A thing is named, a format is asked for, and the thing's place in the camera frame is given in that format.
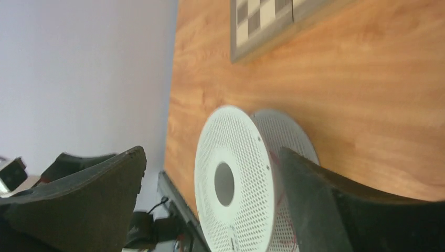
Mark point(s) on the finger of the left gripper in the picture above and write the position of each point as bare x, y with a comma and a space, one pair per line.
66, 164

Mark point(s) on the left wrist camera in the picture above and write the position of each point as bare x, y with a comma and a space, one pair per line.
13, 174

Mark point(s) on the grey cable spool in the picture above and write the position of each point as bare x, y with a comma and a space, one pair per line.
240, 198

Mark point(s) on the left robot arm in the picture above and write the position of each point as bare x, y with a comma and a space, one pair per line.
144, 232

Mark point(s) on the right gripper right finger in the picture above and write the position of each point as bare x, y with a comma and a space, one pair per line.
330, 212

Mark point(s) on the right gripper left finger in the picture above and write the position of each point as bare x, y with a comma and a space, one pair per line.
89, 210

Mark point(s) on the wooden chessboard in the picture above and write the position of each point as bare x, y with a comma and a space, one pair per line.
259, 26

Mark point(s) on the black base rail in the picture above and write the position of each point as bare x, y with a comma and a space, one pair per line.
190, 235

